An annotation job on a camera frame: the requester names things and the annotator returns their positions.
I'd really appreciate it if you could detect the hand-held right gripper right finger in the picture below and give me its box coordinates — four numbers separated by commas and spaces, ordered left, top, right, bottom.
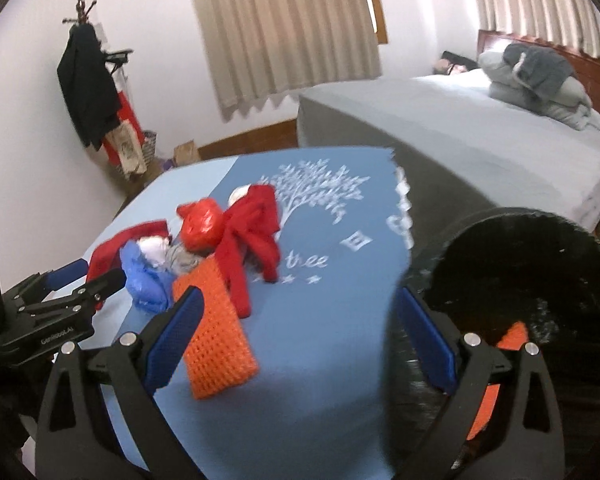
397, 286, 566, 480

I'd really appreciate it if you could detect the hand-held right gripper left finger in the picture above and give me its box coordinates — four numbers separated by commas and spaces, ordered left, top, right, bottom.
36, 286, 206, 480

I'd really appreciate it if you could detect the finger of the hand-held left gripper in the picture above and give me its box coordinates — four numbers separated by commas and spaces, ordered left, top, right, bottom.
1, 258, 90, 311
15, 268, 127, 325

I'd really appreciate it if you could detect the orange knit cloth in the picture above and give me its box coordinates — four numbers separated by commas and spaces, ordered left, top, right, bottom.
172, 255, 259, 401

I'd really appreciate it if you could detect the red knit cloth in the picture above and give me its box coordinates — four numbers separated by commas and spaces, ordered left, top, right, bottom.
215, 185, 282, 318

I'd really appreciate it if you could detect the blue plastic bag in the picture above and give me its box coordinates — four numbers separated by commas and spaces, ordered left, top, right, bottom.
120, 241, 175, 314

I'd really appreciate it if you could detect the white crumpled paper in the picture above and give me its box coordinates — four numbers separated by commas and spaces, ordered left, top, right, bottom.
137, 235, 171, 266

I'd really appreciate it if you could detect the grey cloth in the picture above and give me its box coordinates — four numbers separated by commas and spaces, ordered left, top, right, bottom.
166, 244, 203, 276

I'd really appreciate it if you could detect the red plastic bag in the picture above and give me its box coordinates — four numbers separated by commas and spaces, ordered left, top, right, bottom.
176, 199, 226, 252

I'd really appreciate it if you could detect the blue printed blanket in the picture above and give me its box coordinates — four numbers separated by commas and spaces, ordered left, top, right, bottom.
17, 146, 415, 480

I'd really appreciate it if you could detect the beige tote bag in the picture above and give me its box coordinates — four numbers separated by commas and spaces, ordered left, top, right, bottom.
111, 120, 148, 178

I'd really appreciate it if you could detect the brown paper bag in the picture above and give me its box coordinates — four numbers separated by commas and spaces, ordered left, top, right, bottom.
172, 141, 199, 167

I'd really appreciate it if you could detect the red garment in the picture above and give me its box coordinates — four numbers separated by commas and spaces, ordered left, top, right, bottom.
102, 90, 143, 166

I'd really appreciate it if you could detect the black coat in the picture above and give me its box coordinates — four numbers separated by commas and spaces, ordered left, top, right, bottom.
56, 25, 122, 152

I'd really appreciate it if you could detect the bed with grey sheet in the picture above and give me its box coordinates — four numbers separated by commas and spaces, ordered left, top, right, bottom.
296, 67, 600, 236

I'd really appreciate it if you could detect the wooden coat rack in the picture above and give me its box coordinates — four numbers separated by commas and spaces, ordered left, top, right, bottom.
62, 0, 133, 176

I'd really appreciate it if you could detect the light grey folded quilt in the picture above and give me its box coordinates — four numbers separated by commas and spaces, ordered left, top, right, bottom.
477, 50, 600, 133

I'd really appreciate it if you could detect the pink bundle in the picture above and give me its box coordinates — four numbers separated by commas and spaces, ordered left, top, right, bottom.
432, 58, 466, 77

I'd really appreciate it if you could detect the black pillow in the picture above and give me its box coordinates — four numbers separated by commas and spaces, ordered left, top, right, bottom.
440, 51, 479, 73

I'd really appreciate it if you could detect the dark grey blanket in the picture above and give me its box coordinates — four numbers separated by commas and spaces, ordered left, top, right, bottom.
502, 43, 578, 98

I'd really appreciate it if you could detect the wide beige curtain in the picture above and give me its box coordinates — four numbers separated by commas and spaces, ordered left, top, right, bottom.
184, 0, 383, 123

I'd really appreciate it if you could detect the wooden window frame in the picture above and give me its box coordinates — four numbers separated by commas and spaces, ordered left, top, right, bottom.
358, 0, 389, 45

